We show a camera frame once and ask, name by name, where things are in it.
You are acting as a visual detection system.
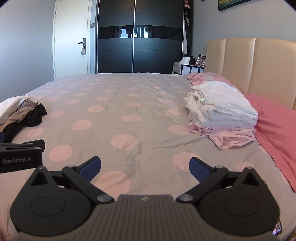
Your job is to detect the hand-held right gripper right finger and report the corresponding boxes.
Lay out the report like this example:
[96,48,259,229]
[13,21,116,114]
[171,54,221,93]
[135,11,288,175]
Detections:
[176,157,266,204]

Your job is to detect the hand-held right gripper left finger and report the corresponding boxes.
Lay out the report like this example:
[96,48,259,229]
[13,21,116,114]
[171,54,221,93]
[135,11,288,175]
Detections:
[30,156,114,204]

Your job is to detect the stack of folded white clothes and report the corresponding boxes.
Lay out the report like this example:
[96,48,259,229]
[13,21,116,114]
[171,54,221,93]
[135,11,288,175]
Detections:
[184,81,258,128]

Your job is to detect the hanging dark clothes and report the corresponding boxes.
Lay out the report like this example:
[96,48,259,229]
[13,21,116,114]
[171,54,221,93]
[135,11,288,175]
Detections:
[184,8,193,56]

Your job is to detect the black garment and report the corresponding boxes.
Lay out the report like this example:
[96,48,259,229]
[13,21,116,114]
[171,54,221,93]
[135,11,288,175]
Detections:
[0,103,48,143]

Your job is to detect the bed with polka dot duvet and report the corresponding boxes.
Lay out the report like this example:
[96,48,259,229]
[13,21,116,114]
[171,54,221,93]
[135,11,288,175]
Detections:
[0,72,296,241]

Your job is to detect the pink pillow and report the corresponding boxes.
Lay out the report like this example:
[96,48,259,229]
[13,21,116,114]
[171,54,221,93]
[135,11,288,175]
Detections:
[243,93,296,193]

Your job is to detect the pink dotted cloth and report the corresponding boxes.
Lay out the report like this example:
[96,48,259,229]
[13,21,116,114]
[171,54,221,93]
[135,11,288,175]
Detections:
[187,72,242,93]

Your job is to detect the white nightstand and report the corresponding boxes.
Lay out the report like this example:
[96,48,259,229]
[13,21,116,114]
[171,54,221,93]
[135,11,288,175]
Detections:
[173,61,205,75]

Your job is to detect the beige padded headboard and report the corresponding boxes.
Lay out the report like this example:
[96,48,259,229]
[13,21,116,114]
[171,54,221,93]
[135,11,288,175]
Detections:
[205,38,296,109]

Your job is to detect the white door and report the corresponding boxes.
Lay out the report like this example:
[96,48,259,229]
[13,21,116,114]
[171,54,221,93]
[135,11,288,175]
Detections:
[54,0,89,80]

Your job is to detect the black wardrobe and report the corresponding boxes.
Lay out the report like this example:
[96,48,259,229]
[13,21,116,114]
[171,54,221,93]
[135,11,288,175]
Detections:
[96,0,185,74]

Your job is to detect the framed wall picture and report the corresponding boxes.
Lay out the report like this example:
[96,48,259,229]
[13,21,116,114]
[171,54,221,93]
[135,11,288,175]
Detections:
[218,0,255,11]

